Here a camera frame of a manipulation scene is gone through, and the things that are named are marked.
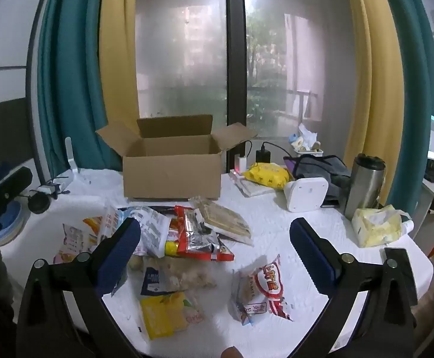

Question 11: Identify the black adapter cable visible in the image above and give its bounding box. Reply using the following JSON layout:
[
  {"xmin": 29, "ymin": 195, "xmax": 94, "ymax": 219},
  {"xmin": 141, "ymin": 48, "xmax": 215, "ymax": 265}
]
[{"xmin": 262, "ymin": 141, "xmax": 296, "ymax": 153}]

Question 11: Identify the white square device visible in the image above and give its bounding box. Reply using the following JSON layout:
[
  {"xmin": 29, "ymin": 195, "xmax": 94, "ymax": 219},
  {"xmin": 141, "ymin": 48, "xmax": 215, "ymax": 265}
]
[{"xmin": 284, "ymin": 177, "xmax": 330, "ymax": 213}]

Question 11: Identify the yellow cartoon snack packet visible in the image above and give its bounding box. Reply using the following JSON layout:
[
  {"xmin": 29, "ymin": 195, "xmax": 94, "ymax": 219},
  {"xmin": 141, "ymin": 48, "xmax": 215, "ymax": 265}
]
[{"xmin": 139, "ymin": 291, "xmax": 206, "ymax": 341}]

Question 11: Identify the dark window frame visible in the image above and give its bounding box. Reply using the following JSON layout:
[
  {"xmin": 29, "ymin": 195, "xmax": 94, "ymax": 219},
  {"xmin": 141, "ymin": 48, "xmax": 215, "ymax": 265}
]
[{"xmin": 226, "ymin": 0, "xmax": 249, "ymax": 127}]

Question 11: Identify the white power strip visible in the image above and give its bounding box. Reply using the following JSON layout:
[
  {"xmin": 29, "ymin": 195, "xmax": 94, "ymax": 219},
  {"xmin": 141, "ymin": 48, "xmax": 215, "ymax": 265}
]
[{"xmin": 229, "ymin": 169, "xmax": 288, "ymax": 197}]

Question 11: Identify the yellow wipes packet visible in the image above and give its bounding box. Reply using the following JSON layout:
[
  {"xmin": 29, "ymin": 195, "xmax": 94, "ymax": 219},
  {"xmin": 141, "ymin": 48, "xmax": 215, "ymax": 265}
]
[{"xmin": 242, "ymin": 162, "xmax": 291, "ymax": 189}]

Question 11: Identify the red silver snack packet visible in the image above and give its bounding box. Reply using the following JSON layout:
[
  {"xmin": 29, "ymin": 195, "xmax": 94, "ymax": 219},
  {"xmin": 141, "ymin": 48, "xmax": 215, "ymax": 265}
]
[{"xmin": 165, "ymin": 205, "xmax": 235, "ymax": 262}]

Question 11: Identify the grey bag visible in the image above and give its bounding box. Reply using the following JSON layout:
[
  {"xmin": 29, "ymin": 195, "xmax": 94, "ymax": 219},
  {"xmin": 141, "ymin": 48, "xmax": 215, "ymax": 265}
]
[{"xmin": 284, "ymin": 155, "xmax": 352, "ymax": 198}]

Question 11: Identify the yellow curtain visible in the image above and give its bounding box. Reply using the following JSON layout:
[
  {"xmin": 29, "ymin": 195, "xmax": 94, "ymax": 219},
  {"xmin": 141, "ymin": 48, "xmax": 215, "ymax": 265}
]
[
  {"xmin": 342, "ymin": 0, "xmax": 406, "ymax": 209},
  {"xmin": 99, "ymin": 0, "xmax": 141, "ymax": 131}
]

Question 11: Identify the white basket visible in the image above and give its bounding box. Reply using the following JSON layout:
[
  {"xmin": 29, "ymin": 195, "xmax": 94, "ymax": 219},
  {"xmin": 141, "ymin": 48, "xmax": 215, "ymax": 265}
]
[{"xmin": 293, "ymin": 145, "xmax": 325, "ymax": 157}]

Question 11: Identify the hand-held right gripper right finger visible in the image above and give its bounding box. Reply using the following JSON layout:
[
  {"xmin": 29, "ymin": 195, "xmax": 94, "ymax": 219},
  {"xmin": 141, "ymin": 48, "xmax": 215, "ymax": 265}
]
[{"xmin": 289, "ymin": 217, "xmax": 419, "ymax": 358}]

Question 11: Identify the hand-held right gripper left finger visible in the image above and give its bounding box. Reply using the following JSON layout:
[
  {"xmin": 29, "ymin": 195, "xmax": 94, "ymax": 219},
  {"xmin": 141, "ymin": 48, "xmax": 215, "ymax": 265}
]
[{"xmin": 16, "ymin": 217, "xmax": 143, "ymax": 358}]

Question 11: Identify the small black white camera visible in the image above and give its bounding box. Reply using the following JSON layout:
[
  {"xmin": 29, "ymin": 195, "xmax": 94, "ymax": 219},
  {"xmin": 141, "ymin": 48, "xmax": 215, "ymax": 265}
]
[{"xmin": 28, "ymin": 181, "xmax": 70, "ymax": 215}]

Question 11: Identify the white antenna stand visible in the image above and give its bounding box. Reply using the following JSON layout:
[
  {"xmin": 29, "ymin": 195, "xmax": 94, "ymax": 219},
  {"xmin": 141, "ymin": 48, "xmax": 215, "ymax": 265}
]
[{"xmin": 65, "ymin": 137, "xmax": 80, "ymax": 176}]

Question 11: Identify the clear toast packet blue label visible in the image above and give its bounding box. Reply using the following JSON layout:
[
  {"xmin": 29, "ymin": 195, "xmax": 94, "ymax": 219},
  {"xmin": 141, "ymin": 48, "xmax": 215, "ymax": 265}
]
[{"xmin": 127, "ymin": 255, "xmax": 217, "ymax": 297}]

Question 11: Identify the white blue snack packet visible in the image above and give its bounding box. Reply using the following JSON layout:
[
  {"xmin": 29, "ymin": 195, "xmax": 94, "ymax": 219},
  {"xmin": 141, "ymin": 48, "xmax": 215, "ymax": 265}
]
[{"xmin": 127, "ymin": 206, "xmax": 173, "ymax": 259}]

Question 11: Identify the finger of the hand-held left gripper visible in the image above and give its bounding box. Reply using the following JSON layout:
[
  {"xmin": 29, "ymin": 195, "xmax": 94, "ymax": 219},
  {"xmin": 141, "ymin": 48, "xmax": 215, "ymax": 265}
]
[{"xmin": 0, "ymin": 166, "xmax": 33, "ymax": 209}]

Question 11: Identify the blue white round dish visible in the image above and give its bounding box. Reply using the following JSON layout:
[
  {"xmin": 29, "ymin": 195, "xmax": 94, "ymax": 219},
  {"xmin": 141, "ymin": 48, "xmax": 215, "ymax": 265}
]
[{"xmin": 0, "ymin": 199, "xmax": 27, "ymax": 247}]

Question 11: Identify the cardboard box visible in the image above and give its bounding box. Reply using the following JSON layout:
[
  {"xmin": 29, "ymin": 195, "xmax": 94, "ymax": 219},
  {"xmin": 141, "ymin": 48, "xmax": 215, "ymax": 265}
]
[{"xmin": 95, "ymin": 114, "xmax": 258, "ymax": 201}]

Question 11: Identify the teal curtain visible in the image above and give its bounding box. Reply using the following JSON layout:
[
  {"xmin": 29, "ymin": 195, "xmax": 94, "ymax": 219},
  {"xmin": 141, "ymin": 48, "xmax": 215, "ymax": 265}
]
[
  {"xmin": 375, "ymin": 0, "xmax": 434, "ymax": 213},
  {"xmin": 37, "ymin": 0, "xmax": 109, "ymax": 174}
]

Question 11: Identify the beige wafer packet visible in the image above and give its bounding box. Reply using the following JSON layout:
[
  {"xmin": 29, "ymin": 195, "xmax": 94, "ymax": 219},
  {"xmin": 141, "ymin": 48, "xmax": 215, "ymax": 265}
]
[{"xmin": 189, "ymin": 196, "xmax": 254, "ymax": 247}]

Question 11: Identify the steel thermos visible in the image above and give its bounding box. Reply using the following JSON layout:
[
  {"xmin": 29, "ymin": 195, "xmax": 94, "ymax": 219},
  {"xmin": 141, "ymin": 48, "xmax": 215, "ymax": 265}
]
[{"xmin": 344, "ymin": 153, "xmax": 386, "ymax": 220}]

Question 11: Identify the white noodle snack packet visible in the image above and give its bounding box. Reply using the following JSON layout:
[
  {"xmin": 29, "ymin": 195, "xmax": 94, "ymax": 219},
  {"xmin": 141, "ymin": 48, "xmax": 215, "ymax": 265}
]
[{"xmin": 53, "ymin": 214, "xmax": 107, "ymax": 265}]

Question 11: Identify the yellow tissue pack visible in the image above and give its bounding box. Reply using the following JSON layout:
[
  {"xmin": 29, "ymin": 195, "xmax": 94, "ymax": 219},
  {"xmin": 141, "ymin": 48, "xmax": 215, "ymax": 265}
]
[{"xmin": 351, "ymin": 204, "xmax": 413, "ymax": 249}]

